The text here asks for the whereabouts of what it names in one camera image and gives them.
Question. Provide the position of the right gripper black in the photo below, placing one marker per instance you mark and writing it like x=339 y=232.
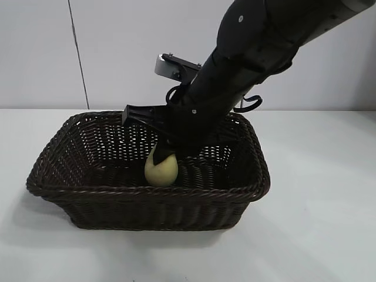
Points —
x=194 y=126

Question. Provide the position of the pale yellow pear-shaped fruit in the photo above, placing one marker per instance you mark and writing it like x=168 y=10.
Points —
x=160 y=174

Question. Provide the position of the dark brown wicker basket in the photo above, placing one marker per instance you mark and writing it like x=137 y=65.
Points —
x=147 y=205

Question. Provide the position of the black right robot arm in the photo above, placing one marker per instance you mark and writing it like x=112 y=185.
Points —
x=249 y=44

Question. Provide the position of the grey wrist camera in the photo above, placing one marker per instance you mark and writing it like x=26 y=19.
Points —
x=164 y=67

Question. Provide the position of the black camera bracket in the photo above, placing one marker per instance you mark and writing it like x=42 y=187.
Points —
x=191 y=69

